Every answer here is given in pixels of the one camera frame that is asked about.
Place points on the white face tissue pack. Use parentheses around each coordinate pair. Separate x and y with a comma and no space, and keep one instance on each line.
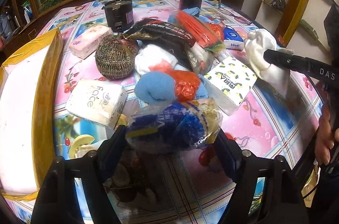
(97,101)

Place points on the lemon print tissue pack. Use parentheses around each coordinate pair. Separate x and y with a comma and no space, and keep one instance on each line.
(228,83)

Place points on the blue sponge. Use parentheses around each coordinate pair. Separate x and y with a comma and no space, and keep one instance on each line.
(167,127)

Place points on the blue white tissue pack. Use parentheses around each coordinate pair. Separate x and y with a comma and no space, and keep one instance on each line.
(232,39)

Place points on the black cylinder device left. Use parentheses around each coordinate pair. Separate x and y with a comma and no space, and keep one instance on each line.
(119,15)

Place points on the pink tissue pack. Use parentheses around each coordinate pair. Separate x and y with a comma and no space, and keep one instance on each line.
(87,42)

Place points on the black snack bag red logo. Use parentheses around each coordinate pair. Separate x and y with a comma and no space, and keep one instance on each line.
(169,37)

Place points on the red orange cloth pack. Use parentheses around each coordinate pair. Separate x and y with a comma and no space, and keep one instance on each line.
(209,36)

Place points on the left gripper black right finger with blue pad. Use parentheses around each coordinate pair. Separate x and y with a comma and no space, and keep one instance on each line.
(229,155)

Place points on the colourful cartoon tablecloth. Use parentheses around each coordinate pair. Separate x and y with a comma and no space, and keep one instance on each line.
(190,186)

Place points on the light blue cloth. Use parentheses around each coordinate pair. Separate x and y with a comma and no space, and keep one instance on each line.
(191,11)

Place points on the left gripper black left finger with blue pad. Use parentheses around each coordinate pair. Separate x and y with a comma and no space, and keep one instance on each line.
(110,152)

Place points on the white cloth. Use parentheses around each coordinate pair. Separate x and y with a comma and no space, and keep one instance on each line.
(256,43)

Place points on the person's right hand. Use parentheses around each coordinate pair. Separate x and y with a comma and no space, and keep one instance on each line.
(325,137)

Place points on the white towel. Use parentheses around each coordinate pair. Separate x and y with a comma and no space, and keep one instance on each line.
(154,58)

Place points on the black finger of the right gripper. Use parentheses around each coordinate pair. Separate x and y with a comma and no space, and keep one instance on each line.
(307,66)

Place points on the yellow-taped white storage box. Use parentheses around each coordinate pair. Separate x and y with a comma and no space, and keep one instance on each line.
(27,96)

